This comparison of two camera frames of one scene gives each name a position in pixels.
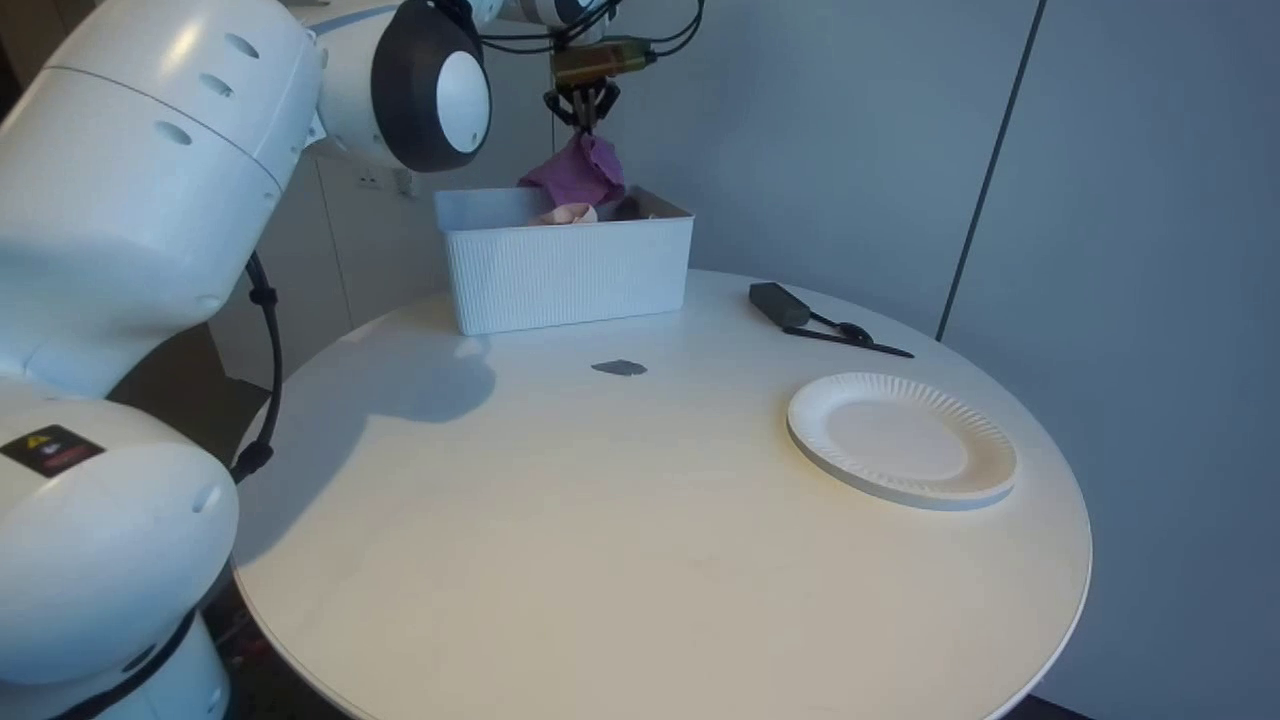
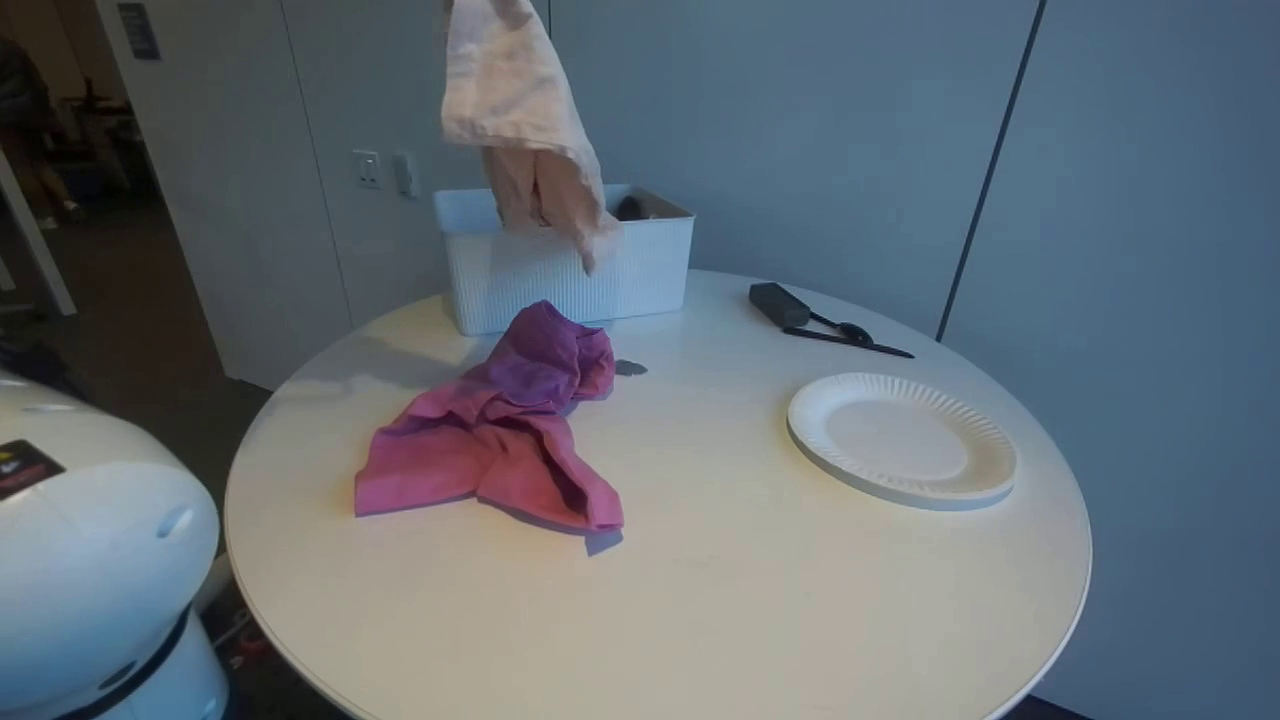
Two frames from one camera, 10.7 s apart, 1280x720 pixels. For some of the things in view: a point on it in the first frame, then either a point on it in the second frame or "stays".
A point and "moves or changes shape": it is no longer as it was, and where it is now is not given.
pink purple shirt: [580, 172] to [505, 433]
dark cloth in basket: [643, 207] stays
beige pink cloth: [570, 213] moves or changes shape
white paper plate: [907, 433] stays
